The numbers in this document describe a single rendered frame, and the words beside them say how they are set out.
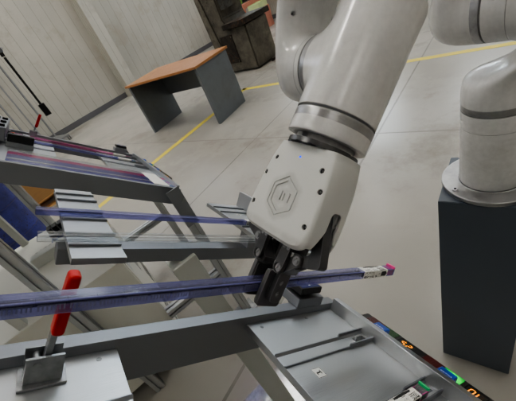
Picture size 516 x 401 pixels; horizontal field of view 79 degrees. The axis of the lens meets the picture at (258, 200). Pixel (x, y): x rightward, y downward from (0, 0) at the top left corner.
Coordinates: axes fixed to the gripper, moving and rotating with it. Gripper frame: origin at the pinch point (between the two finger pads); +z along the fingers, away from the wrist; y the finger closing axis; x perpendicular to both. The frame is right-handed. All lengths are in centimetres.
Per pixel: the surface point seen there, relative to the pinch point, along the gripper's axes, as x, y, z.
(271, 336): 10.2, -4.7, 10.3
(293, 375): 8.4, 2.3, 10.6
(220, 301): 23.9, -34.0, 22.3
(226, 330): 4.9, -8.0, 11.7
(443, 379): 26.5, 11.8, 5.6
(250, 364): 43, -34, 42
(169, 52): 250, -938, -232
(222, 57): 142, -347, -123
